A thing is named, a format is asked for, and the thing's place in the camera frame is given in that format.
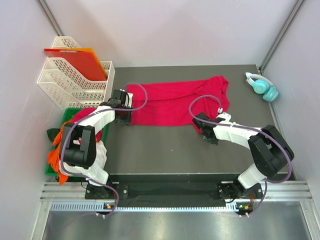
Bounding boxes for teal white headphones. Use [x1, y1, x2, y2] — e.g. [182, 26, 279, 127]
[245, 72, 279, 102]

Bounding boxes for white t-shirt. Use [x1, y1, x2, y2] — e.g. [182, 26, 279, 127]
[59, 141, 109, 179]

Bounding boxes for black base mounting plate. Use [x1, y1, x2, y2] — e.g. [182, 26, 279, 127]
[84, 173, 266, 208]

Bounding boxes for white perforated file rack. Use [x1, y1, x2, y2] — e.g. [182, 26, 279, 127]
[36, 36, 116, 110]

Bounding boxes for green plastic bin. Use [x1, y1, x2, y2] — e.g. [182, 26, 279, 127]
[45, 107, 95, 177]

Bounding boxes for red t-shirt in bin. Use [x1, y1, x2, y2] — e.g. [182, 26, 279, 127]
[72, 107, 103, 142]

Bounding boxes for red orange folder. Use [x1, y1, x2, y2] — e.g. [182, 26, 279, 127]
[44, 47, 107, 81]

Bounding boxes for slotted cable duct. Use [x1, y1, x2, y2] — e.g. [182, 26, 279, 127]
[50, 201, 251, 213]

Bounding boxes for dark green cloth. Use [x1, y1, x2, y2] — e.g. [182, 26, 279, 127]
[46, 128, 60, 143]

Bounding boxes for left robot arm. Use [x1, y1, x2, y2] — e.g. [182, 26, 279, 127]
[59, 89, 134, 199]

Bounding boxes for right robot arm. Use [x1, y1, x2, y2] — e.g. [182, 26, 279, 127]
[192, 112, 295, 198]

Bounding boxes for orange t-shirt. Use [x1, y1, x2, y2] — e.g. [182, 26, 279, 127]
[47, 120, 71, 185]

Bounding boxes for red t-shirt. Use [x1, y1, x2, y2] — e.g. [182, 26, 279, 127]
[127, 75, 230, 127]
[72, 107, 103, 142]

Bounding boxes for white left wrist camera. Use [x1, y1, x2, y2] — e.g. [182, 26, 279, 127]
[120, 89, 133, 108]

